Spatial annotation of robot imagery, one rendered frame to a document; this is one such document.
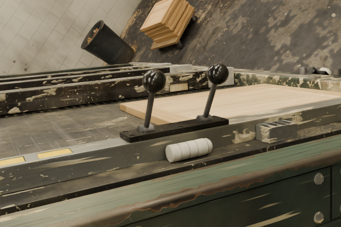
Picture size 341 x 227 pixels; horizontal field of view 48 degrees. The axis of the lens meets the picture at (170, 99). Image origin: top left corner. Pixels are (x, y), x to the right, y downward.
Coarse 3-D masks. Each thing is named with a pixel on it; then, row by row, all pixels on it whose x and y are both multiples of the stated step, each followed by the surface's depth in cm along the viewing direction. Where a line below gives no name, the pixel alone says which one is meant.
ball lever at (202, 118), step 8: (216, 64) 64; (208, 72) 65; (216, 72) 63; (224, 72) 64; (216, 80) 64; (224, 80) 64; (216, 88) 67; (208, 96) 68; (208, 104) 69; (208, 112) 70; (200, 120) 70; (208, 120) 70
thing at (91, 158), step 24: (240, 120) 74; (264, 120) 75; (288, 120) 78; (312, 120) 81; (336, 120) 84; (96, 144) 63; (120, 144) 62; (144, 144) 63; (168, 144) 66; (216, 144) 70; (0, 168) 54; (24, 168) 55; (48, 168) 57; (72, 168) 58; (96, 168) 60; (120, 168) 62; (0, 192) 54
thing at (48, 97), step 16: (112, 80) 134; (128, 80) 136; (176, 80) 144; (192, 80) 148; (208, 80) 151; (0, 96) 117; (16, 96) 119; (32, 96) 121; (48, 96) 124; (64, 96) 126; (80, 96) 128; (96, 96) 131; (112, 96) 133; (128, 96) 136; (0, 112) 118; (16, 112) 120
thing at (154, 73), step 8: (152, 72) 59; (160, 72) 59; (144, 80) 59; (152, 80) 58; (160, 80) 58; (152, 88) 59; (160, 88) 59; (152, 96) 61; (152, 104) 62; (144, 128) 65; (152, 128) 65
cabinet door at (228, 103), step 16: (176, 96) 123; (192, 96) 121; (224, 96) 119; (240, 96) 117; (256, 96) 115; (272, 96) 113; (288, 96) 111; (304, 96) 110; (320, 96) 108; (336, 96) 106; (128, 112) 109; (144, 112) 99; (160, 112) 97; (176, 112) 98; (192, 112) 96; (224, 112) 94; (240, 112) 93; (256, 112) 90
